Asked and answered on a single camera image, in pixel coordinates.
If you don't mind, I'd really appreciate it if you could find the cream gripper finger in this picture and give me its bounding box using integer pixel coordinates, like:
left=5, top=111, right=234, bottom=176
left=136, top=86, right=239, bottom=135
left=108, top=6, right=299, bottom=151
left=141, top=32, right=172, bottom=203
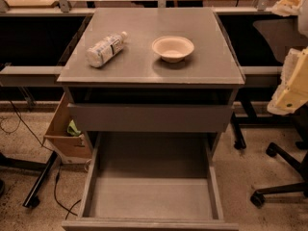
left=267, top=48, right=308, bottom=116

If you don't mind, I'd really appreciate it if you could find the clear plastic bottle white label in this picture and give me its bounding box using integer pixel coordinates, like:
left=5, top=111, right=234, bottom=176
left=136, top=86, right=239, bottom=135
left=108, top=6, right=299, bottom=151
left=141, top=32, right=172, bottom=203
left=86, top=32, right=128, bottom=67

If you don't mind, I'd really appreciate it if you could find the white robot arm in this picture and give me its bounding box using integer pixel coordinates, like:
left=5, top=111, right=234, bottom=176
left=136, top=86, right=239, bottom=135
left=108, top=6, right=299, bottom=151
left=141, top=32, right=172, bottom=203
left=267, top=0, right=308, bottom=116

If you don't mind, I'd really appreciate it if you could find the grey drawer cabinet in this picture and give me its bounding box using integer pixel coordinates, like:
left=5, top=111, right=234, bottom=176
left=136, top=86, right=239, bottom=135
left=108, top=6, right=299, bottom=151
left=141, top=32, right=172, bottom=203
left=57, top=7, right=246, bottom=231

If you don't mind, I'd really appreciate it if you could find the open grey middle drawer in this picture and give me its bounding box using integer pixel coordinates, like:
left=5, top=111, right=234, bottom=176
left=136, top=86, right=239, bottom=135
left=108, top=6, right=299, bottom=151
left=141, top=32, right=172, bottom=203
left=63, top=132, right=239, bottom=231

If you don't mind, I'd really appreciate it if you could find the closed grey top drawer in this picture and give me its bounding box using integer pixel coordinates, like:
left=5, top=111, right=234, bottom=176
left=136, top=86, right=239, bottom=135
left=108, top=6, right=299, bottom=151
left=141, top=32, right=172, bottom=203
left=68, top=104, right=232, bottom=133

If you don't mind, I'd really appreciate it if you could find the black office chair base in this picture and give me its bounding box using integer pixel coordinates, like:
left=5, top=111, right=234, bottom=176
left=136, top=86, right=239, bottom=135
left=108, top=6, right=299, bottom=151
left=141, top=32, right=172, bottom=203
left=249, top=106, right=308, bottom=209

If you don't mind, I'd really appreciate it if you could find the white paper bowl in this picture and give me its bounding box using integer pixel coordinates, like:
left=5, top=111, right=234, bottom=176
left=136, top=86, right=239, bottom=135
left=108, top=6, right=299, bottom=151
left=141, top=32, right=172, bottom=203
left=152, top=36, right=194, bottom=63

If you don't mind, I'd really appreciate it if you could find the green cloth in box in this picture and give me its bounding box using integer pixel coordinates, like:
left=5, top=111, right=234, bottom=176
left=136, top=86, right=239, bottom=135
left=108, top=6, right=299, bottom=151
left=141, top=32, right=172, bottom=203
left=66, top=120, right=82, bottom=137

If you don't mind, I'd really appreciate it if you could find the cardboard box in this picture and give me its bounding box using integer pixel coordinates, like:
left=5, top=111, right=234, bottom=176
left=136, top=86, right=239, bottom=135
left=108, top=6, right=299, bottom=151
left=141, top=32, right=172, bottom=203
left=44, top=94, right=91, bottom=164

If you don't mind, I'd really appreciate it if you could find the black table leg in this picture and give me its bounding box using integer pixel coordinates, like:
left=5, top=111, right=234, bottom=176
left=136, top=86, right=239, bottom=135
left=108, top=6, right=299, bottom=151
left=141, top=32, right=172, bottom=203
left=23, top=152, right=58, bottom=208

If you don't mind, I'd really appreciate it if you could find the black floor cable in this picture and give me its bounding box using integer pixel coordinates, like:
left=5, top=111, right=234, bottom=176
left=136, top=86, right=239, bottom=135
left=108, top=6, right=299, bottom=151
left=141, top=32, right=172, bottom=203
left=0, top=99, right=82, bottom=220

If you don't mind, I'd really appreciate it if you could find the grey metal frame rail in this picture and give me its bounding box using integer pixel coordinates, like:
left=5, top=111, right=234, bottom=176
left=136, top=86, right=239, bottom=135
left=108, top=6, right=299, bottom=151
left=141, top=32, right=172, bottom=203
left=0, top=66, right=63, bottom=87

